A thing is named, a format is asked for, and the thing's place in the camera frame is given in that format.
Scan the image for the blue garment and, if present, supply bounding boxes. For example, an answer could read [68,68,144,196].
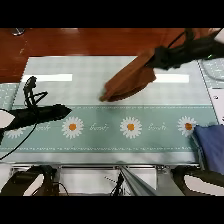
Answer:
[191,123,224,177]

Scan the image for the brown garment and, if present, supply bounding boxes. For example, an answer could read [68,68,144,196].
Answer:
[98,47,158,103]

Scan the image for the silver frame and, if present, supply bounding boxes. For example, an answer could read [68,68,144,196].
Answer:
[0,87,224,197]

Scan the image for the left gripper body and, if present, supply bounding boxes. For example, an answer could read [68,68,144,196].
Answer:
[37,103,73,122]

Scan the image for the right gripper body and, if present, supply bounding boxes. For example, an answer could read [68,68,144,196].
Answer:
[146,45,176,71]

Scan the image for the black cable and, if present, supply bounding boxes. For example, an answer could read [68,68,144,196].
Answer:
[0,121,40,161]
[104,171,127,197]

